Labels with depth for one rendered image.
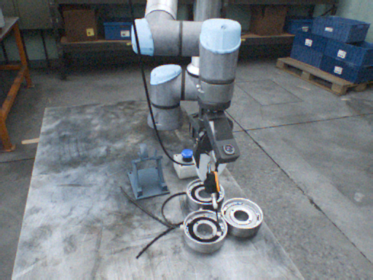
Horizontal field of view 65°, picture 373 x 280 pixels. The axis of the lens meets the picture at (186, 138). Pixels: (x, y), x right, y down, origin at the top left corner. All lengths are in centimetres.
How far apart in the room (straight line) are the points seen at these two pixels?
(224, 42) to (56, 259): 58
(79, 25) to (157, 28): 340
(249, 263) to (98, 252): 35
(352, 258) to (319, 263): 21
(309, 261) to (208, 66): 147
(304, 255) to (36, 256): 145
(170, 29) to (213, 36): 13
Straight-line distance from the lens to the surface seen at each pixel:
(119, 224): 80
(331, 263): 191
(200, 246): 71
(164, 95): 112
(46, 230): 83
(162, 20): 69
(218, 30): 56
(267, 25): 480
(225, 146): 59
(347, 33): 434
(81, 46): 402
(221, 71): 58
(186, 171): 91
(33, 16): 435
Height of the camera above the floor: 138
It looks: 31 degrees down
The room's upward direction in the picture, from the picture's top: 3 degrees clockwise
